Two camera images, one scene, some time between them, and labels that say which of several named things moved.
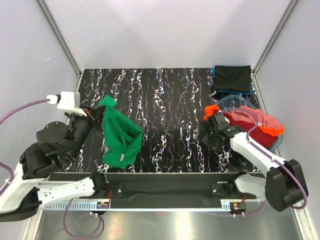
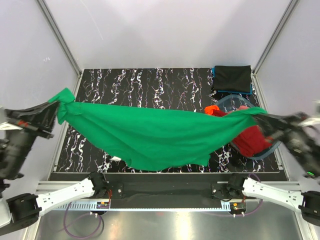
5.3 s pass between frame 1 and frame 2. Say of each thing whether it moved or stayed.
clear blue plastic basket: stayed
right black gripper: moved
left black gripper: moved
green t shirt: moved
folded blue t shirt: stayed
